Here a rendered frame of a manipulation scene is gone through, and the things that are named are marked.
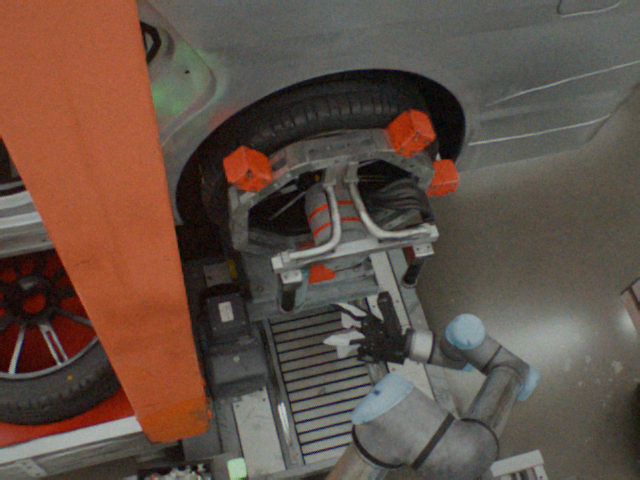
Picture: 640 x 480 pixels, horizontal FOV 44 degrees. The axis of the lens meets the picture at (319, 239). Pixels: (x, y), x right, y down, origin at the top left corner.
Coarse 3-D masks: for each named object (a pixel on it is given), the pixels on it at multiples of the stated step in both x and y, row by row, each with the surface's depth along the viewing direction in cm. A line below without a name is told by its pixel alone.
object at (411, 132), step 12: (396, 120) 192; (408, 120) 189; (420, 120) 190; (396, 132) 192; (408, 132) 189; (420, 132) 187; (432, 132) 191; (396, 144) 191; (408, 144) 190; (420, 144) 192; (408, 156) 196
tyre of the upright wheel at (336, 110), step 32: (288, 96) 188; (320, 96) 188; (352, 96) 188; (384, 96) 193; (416, 96) 204; (224, 128) 195; (256, 128) 188; (288, 128) 186; (320, 128) 189; (384, 128) 197; (224, 192) 204; (224, 224) 220
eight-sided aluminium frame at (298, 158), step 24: (312, 144) 188; (336, 144) 190; (360, 144) 193; (384, 144) 190; (288, 168) 187; (312, 168) 188; (408, 168) 201; (432, 168) 205; (240, 192) 196; (264, 192) 194; (240, 216) 201; (384, 216) 232; (408, 216) 226; (240, 240) 213; (264, 240) 226; (288, 240) 231; (312, 240) 235
